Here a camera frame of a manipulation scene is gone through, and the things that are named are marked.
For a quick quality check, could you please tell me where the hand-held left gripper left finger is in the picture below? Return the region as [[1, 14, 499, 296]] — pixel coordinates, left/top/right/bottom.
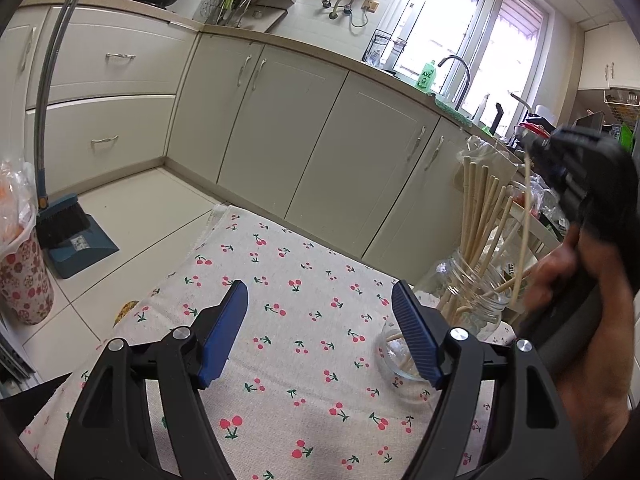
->
[[54, 280, 249, 480]]

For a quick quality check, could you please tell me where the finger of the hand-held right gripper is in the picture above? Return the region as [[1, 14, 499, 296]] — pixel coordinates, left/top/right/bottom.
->
[[530, 130, 571, 186]]

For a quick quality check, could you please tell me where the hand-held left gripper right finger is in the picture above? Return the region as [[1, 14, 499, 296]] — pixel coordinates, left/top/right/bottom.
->
[[391, 280, 583, 480]]

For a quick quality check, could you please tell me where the single wooden chopstick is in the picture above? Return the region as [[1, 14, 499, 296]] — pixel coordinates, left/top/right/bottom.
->
[[510, 150, 533, 308]]

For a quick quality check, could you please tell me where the clear glass jar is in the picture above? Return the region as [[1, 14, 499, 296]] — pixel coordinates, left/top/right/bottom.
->
[[375, 252, 513, 396]]

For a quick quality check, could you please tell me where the pile of wooden chopsticks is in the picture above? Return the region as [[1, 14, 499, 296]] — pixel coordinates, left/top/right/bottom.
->
[[387, 156, 538, 346]]

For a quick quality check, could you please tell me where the person's right forearm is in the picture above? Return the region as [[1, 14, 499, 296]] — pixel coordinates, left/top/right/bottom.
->
[[565, 390, 633, 480]]

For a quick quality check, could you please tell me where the person's right hand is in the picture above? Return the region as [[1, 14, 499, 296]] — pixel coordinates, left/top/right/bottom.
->
[[526, 230, 635, 403]]

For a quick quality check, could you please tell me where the stack of cooking pans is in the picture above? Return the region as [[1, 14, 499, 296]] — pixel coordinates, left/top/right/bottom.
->
[[510, 92, 561, 151]]

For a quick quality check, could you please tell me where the hanging clear plastic bag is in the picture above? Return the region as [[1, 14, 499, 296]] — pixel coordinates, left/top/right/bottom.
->
[[452, 135, 523, 196]]

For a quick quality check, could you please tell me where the cherry print tablecloth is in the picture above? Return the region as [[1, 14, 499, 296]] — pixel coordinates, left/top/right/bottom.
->
[[20, 205, 516, 480]]

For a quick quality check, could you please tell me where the green sink cloth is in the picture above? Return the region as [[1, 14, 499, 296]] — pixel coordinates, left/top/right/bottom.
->
[[435, 92, 501, 136]]

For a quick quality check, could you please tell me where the chrome sink faucet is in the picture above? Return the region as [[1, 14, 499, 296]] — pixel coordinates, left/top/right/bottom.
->
[[437, 55, 472, 113]]

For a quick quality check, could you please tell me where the green dish soap bottle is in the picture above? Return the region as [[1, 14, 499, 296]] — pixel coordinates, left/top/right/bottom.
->
[[416, 60, 437, 93]]

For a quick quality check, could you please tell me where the blue dustpan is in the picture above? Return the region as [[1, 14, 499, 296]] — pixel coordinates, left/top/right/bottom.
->
[[47, 210, 121, 281]]

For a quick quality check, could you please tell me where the kitchen window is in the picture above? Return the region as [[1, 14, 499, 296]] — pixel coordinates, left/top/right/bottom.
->
[[375, 0, 556, 131]]

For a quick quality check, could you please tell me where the floral trash bin with bag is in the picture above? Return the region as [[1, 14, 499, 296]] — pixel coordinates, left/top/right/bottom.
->
[[0, 160, 56, 326]]

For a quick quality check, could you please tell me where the cream door cabinet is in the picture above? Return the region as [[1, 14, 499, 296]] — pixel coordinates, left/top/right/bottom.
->
[[167, 32, 521, 281]]

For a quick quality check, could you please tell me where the cream drawer cabinet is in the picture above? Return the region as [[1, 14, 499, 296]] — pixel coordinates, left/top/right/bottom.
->
[[0, 5, 198, 201]]

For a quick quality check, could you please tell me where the white wire dish rack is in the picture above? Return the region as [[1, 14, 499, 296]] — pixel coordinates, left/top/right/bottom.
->
[[602, 87, 640, 126]]

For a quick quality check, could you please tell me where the cream wall cabinet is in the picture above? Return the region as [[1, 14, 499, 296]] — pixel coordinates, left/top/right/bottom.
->
[[577, 22, 640, 93]]

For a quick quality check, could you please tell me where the wire window basket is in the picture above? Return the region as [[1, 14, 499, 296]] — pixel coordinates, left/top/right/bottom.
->
[[367, 30, 407, 68]]

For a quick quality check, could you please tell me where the broom with metal handle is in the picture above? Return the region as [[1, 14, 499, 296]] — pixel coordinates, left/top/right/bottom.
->
[[32, 0, 101, 251]]

